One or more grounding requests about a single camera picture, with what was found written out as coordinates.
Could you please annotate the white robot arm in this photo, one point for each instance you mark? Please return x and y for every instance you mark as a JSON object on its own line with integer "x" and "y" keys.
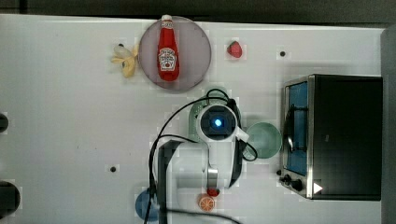
{"x": 213, "y": 162}

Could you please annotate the red ketchup bottle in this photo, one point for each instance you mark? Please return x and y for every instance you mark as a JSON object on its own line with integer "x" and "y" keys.
{"x": 167, "y": 53}

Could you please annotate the grey round plate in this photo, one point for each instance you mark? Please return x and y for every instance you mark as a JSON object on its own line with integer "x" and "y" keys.
{"x": 193, "y": 47}

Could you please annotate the green cup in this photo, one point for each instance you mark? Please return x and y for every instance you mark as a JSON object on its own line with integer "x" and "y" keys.
{"x": 265, "y": 138}

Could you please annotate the toy strawberry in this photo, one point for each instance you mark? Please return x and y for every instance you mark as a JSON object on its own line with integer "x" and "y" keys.
{"x": 235, "y": 50}

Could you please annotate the small red toy fruit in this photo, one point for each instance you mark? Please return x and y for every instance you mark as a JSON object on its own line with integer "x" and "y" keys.
{"x": 213, "y": 192}

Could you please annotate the peeled toy banana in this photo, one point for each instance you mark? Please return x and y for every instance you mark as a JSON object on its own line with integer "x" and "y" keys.
{"x": 126, "y": 58}

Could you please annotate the orange slice toy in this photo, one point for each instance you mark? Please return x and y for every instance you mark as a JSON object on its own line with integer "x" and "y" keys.
{"x": 206, "y": 203}

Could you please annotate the black toaster oven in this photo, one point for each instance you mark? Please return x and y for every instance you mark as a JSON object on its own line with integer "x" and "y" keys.
{"x": 332, "y": 129}

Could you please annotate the black round object upper left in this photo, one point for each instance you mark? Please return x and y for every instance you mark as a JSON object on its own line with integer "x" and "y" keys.
{"x": 3, "y": 123}

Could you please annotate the black round object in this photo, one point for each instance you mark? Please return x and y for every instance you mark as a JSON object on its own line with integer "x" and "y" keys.
{"x": 3, "y": 123}
{"x": 10, "y": 198}

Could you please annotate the black round object lower left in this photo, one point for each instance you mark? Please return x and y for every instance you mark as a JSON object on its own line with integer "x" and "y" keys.
{"x": 10, "y": 198}

